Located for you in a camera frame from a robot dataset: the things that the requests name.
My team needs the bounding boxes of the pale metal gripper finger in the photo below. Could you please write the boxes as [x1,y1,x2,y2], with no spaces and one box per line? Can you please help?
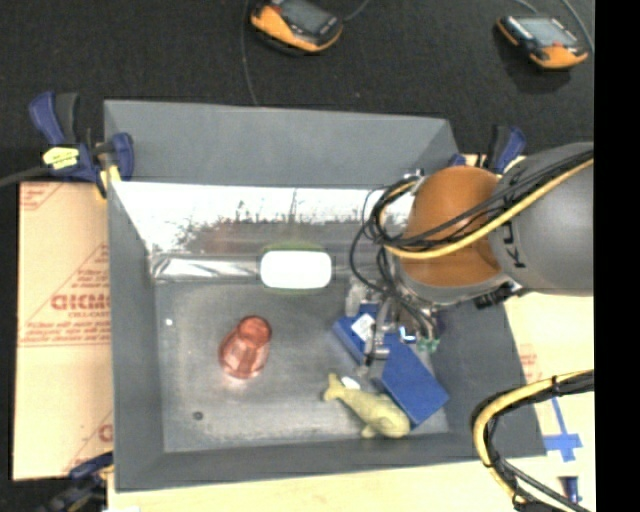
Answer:
[363,323,380,366]
[369,345,391,383]

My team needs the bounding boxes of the blue flat box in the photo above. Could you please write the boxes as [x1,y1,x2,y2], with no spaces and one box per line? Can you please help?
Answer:
[331,311,451,428]

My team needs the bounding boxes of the pale yellow toy whale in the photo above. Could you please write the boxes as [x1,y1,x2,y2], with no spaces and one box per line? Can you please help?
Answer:
[321,372,412,440]

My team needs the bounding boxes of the white and green sponge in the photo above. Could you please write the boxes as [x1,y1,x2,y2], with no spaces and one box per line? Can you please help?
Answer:
[258,241,334,295]

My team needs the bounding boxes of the grey metal bin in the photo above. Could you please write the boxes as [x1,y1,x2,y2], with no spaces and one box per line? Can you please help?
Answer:
[102,98,547,492]

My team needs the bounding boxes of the brown cardboard board red print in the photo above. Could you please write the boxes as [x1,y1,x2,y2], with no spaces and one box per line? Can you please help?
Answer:
[11,179,115,482]

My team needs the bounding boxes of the black cylinder on white bracket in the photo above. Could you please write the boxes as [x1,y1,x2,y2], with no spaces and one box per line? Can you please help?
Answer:
[472,281,524,309]

